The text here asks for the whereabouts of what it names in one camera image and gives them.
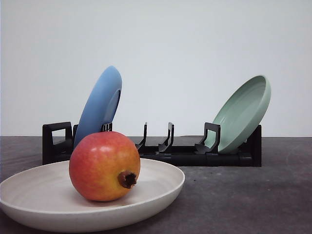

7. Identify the white plate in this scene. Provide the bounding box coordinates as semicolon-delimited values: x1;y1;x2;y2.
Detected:
0;159;185;233

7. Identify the green plate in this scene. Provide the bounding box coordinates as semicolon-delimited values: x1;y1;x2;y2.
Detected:
205;75;271;154

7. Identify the blue plate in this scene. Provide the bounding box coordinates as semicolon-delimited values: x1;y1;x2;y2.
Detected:
74;65;122;148

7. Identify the black plate rack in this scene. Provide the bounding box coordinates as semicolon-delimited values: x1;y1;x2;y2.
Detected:
42;121;262;167

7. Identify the red yellow pomegranate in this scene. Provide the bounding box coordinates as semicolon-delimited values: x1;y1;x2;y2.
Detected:
69;131;141;201

